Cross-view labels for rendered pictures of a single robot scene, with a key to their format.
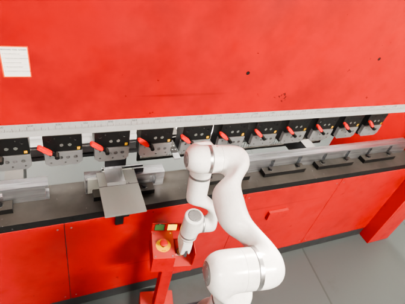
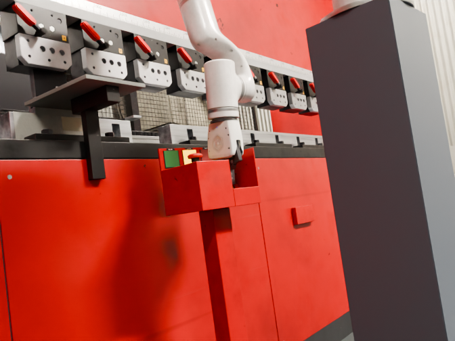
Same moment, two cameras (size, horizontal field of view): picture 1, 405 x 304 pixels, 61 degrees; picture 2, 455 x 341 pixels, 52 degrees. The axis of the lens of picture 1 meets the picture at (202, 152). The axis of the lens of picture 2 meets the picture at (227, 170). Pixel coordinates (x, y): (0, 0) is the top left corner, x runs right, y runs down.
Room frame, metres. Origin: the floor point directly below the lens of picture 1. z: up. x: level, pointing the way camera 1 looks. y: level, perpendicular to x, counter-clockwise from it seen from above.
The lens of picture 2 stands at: (-0.19, 0.45, 0.66)
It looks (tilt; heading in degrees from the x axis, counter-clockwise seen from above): 4 degrees up; 338
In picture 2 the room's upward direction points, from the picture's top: 8 degrees counter-clockwise
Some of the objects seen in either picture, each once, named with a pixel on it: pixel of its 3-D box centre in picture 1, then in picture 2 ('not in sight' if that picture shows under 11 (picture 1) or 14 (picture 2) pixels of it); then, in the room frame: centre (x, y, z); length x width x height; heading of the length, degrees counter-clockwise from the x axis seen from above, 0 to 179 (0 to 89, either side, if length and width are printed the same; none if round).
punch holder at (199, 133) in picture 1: (193, 134); (145, 64); (1.35, 0.07, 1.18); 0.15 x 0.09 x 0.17; 121
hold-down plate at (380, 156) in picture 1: (376, 157); not in sight; (2.03, -1.19, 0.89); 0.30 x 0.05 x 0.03; 121
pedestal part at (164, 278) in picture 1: (162, 283); (228, 312); (0.99, 0.02, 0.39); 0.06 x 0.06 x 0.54; 19
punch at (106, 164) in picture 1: (115, 161); (49, 89); (1.16, 0.39, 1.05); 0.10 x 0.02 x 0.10; 121
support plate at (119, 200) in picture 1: (120, 191); (84, 95); (1.04, 0.31, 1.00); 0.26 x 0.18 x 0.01; 31
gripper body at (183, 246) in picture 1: (185, 240); (225, 138); (0.98, -0.03, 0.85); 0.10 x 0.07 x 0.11; 19
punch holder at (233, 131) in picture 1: (229, 131); (185, 72); (1.45, -0.11, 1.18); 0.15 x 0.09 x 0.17; 121
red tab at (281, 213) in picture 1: (277, 213); (302, 214); (1.55, -0.57, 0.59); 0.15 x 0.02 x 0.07; 121
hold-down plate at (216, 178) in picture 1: (225, 177); (212, 146); (1.42, -0.16, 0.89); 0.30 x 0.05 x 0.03; 121
